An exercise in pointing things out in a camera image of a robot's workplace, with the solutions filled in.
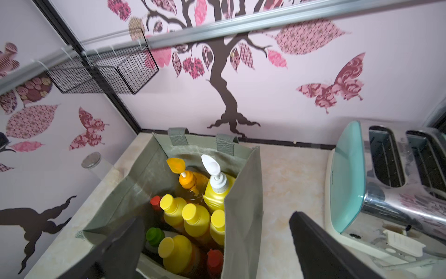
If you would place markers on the green fabric shopping bag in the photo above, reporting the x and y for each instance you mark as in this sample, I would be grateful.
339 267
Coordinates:
150 176

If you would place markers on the yellow pump soap bottle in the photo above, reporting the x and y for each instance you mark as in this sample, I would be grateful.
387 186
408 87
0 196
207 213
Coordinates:
219 184

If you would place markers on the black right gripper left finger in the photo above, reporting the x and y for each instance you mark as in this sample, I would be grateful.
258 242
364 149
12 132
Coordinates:
114 258

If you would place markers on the clear glass cup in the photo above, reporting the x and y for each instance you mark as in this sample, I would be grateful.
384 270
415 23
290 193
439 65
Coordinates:
97 165

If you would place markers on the white bottle green cap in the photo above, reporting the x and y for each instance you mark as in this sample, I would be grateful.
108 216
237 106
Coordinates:
154 237

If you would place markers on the mint chrome toaster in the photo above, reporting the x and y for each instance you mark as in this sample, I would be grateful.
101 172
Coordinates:
385 194

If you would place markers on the black wire basket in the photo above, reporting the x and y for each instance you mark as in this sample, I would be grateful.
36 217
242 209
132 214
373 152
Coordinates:
122 70

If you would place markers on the large orange pump soap bottle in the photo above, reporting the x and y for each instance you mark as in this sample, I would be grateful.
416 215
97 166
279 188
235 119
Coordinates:
192 185

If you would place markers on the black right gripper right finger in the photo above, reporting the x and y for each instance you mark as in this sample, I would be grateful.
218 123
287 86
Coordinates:
321 256

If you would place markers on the red soap bottle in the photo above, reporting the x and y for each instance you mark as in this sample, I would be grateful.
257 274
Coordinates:
215 263

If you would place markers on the dark green bottle red cap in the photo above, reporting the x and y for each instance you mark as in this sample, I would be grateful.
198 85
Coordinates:
155 204

